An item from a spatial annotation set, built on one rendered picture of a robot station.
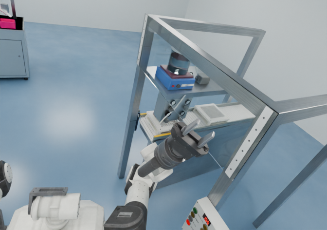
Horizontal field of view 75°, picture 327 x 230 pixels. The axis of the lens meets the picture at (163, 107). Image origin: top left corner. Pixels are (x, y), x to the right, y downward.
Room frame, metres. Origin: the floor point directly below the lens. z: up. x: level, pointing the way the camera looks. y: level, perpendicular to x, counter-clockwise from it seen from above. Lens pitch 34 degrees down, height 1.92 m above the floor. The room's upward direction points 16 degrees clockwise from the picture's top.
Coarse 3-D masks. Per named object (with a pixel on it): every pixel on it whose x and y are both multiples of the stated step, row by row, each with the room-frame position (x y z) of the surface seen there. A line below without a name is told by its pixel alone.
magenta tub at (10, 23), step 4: (0, 20) 2.51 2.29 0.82; (4, 20) 2.54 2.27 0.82; (8, 20) 2.56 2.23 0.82; (12, 20) 2.58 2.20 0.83; (0, 24) 2.42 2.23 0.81; (4, 24) 2.44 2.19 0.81; (8, 24) 2.47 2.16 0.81; (12, 24) 2.49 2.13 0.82; (8, 28) 2.47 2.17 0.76; (12, 28) 2.49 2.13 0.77
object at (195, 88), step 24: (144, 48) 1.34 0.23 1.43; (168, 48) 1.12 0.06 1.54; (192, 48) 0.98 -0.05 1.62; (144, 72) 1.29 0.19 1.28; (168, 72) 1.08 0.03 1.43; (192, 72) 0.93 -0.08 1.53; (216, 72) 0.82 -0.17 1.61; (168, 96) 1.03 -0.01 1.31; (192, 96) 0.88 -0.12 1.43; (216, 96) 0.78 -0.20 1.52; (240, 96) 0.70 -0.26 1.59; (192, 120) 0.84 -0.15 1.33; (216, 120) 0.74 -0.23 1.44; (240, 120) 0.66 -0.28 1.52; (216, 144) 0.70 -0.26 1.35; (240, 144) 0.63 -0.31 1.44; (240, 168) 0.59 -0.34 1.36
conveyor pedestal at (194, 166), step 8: (144, 160) 1.43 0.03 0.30; (192, 160) 1.57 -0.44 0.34; (200, 160) 1.65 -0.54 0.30; (208, 160) 1.73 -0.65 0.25; (176, 168) 1.46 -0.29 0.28; (184, 168) 1.53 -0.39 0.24; (192, 168) 1.60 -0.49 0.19; (200, 168) 1.69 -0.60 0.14; (208, 168) 1.77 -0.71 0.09; (216, 168) 1.86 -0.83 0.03; (168, 176) 1.42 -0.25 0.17; (176, 176) 1.49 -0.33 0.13; (184, 176) 1.57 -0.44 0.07; (192, 176) 1.64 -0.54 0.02; (160, 184) 1.38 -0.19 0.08; (168, 184) 1.45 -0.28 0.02
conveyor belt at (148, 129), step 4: (140, 120) 1.38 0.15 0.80; (144, 120) 1.38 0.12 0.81; (144, 124) 1.34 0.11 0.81; (148, 124) 1.35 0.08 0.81; (144, 128) 1.31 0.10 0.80; (148, 128) 1.30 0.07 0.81; (148, 132) 1.27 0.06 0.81; (152, 132) 1.27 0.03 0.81; (148, 136) 1.24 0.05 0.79; (152, 136) 1.22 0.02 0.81; (152, 140) 1.20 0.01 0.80
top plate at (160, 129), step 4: (148, 112) 1.41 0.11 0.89; (152, 112) 1.43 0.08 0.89; (148, 116) 1.38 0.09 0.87; (152, 116) 1.37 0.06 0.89; (152, 120) 1.32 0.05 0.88; (156, 120) 1.34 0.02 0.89; (156, 124) 1.29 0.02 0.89; (156, 128) 1.26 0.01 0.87; (160, 128) 1.26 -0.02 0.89; (164, 128) 1.27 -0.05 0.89; (168, 128) 1.29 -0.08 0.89; (160, 132) 1.23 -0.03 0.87
